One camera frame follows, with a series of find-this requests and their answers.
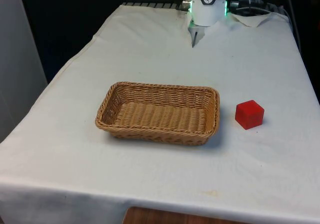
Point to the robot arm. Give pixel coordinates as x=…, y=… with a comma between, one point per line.
x=208, y=11

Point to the wicker basket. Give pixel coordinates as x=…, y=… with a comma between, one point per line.
x=160, y=114

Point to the red cube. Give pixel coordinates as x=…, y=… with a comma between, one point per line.
x=250, y=114

